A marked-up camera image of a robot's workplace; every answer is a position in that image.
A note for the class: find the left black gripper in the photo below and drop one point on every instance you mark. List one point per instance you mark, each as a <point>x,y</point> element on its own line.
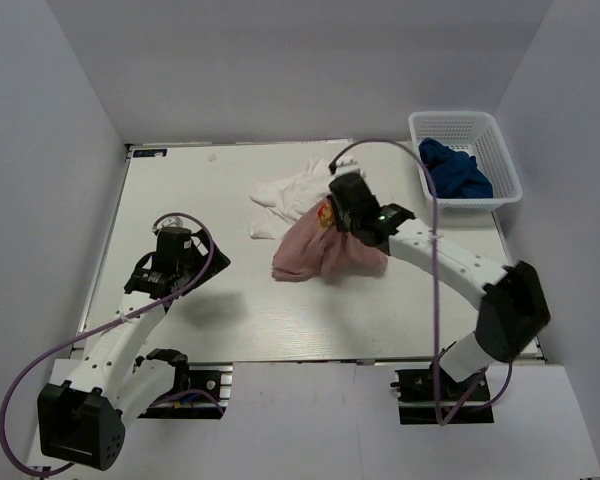
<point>219,263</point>

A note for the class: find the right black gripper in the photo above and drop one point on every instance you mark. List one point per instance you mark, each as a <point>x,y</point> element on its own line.
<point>341,223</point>

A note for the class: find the white t shirt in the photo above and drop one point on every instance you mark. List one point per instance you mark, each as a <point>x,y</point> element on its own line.
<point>284,201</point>

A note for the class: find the blue label sticker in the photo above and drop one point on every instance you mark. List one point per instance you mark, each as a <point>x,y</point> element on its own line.
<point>149,153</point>

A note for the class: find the pink printed t shirt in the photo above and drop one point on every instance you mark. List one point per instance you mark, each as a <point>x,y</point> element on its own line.
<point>313,247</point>

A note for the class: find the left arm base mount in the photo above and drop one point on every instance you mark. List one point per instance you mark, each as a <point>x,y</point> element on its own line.
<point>203,396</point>

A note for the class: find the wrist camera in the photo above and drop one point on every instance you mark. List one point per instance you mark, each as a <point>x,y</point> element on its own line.
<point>169,221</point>
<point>345,165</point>

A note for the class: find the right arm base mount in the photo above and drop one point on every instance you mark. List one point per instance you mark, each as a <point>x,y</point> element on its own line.
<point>415,394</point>

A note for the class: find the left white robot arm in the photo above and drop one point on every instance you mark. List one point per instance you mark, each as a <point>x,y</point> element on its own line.
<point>84,419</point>

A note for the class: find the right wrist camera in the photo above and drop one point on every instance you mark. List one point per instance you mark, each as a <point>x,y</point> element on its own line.
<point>345,165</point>

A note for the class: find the blue t shirt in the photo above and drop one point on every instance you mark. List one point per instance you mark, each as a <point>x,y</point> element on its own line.
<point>455,174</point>

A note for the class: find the white plastic basket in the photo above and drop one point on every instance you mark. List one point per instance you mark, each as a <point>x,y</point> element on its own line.
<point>477,134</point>

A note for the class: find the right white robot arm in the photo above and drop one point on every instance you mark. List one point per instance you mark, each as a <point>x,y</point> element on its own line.
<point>510,301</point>

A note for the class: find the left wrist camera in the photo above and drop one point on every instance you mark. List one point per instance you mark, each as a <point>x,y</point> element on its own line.
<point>169,221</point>

